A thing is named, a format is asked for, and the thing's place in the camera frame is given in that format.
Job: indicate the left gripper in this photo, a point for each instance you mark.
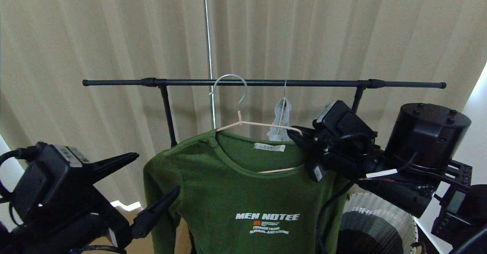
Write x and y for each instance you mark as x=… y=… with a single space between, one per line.
x=76 y=231

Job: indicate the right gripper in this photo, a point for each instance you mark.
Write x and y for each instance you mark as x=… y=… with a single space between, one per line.
x=350 y=159

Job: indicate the pink clothes hanger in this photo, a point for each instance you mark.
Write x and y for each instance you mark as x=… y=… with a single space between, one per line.
x=258 y=124
x=285 y=90

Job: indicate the green garment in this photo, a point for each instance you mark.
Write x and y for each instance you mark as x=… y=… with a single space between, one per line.
x=228 y=193

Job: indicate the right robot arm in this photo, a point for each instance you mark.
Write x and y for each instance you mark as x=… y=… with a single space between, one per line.
x=430 y=132

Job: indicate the white laundry basket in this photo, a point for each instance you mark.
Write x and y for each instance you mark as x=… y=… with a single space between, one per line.
x=380 y=212

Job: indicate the black clothes rack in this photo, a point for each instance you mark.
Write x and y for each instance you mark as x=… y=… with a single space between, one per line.
x=304 y=83

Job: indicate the beige curtain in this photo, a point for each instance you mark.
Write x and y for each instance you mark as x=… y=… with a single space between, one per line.
x=304 y=26

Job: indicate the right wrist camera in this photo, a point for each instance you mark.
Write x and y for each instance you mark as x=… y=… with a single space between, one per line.
x=342 y=121

